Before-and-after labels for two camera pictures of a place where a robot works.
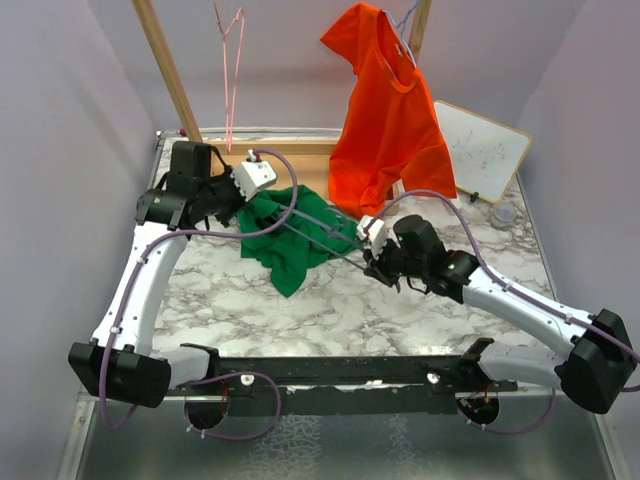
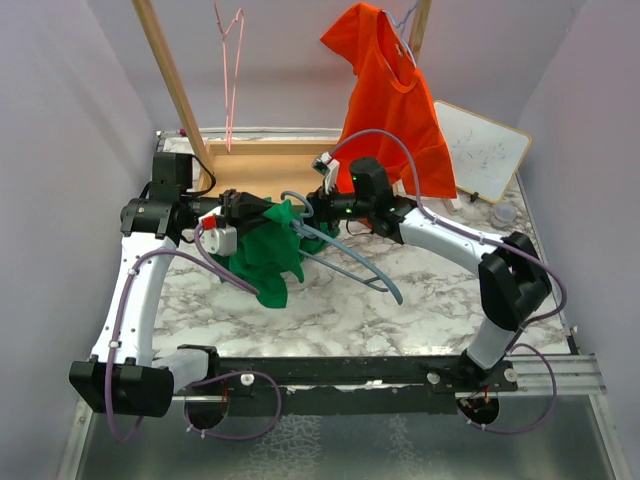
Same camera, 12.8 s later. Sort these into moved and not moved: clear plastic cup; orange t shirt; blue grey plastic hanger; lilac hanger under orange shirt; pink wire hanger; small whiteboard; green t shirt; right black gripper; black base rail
Moved: right black gripper; green t shirt; blue grey plastic hanger
Not moved: pink wire hanger; lilac hanger under orange shirt; small whiteboard; black base rail; clear plastic cup; orange t shirt
